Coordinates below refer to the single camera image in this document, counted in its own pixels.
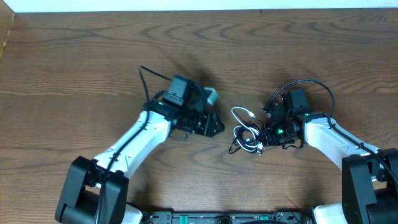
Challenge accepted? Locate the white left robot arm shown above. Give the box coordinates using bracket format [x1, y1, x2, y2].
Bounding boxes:
[55, 100, 225, 223]

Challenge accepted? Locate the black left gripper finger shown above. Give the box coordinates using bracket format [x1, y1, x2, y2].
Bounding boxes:
[206, 113, 221, 128]
[203, 124, 225, 137]

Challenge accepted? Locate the white usb cable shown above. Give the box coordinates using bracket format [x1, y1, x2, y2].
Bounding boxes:
[231, 106, 265, 156]

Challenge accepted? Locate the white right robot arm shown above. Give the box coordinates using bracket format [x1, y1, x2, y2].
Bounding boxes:
[263, 103, 397, 223]

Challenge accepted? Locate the thick black usb cable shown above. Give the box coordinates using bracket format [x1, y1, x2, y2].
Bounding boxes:
[228, 123, 264, 155]

